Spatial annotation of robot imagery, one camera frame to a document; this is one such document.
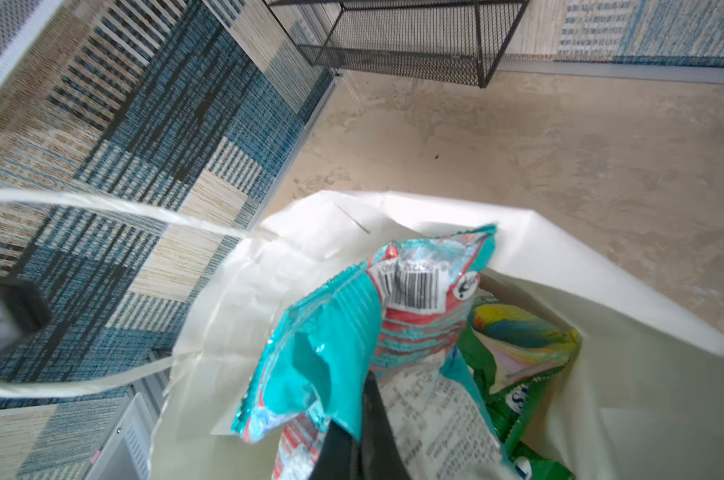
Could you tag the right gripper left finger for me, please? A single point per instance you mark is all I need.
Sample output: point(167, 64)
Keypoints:
point(339, 458)

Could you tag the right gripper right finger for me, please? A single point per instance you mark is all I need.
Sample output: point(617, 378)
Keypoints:
point(379, 457)

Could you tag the teal white snack packet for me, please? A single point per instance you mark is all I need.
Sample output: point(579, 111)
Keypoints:
point(399, 315)

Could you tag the green snack bag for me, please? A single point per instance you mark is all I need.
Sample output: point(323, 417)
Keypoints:
point(513, 355)

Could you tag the white floral paper bag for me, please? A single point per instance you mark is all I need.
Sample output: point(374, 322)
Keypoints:
point(643, 398)

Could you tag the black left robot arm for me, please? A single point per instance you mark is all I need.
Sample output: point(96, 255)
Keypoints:
point(23, 312)

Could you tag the black wire mesh shelf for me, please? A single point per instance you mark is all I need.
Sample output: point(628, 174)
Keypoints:
point(460, 42)

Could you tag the white wire mesh basket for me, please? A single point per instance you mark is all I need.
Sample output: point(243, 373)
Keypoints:
point(21, 23)

